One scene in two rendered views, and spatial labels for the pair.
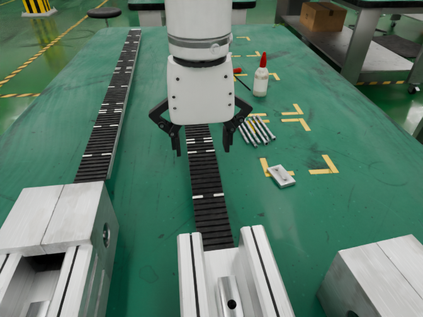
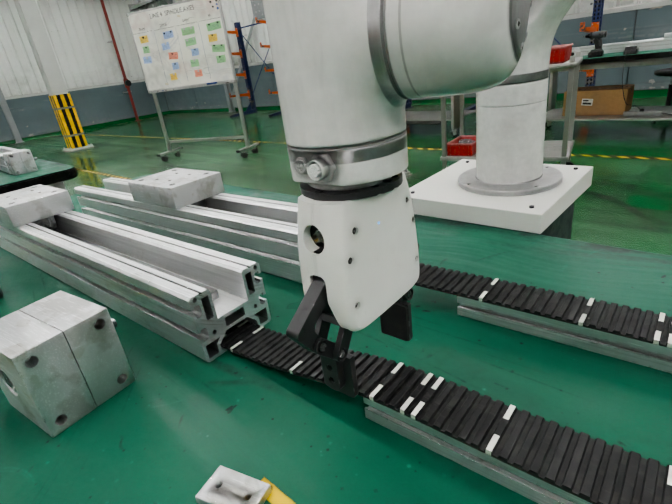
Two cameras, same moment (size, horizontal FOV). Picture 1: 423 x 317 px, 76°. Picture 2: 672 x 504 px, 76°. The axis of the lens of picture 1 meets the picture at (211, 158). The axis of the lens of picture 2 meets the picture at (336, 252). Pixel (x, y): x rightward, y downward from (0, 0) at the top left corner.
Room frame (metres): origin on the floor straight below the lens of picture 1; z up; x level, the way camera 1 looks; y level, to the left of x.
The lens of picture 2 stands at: (0.61, -0.20, 1.08)
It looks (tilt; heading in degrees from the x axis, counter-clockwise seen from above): 24 degrees down; 140
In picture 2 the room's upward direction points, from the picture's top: 8 degrees counter-clockwise
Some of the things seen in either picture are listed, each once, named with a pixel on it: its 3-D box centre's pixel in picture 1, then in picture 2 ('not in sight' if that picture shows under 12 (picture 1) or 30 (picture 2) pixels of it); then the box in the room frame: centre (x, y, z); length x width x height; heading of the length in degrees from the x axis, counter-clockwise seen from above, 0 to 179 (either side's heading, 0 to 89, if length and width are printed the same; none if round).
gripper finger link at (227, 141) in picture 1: (233, 131); (327, 365); (0.39, -0.04, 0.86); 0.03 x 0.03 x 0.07; 8
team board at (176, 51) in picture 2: not in sight; (192, 85); (-5.33, 2.64, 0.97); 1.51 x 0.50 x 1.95; 25
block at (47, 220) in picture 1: (56, 236); not in sight; (0.21, 0.20, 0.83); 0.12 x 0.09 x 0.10; 98
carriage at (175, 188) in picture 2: not in sight; (177, 193); (-0.23, 0.12, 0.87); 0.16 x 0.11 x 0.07; 8
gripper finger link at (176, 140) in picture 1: (169, 136); (401, 300); (0.38, 0.07, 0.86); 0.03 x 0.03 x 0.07; 8
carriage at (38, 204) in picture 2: not in sight; (30, 210); (-0.45, -0.10, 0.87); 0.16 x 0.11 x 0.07; 8
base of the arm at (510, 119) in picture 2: not in sight; (509, 132); (0.21, 0.60, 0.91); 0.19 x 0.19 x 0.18
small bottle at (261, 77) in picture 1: (261, 74); not in sight; (0.71, -0.14, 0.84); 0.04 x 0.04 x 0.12
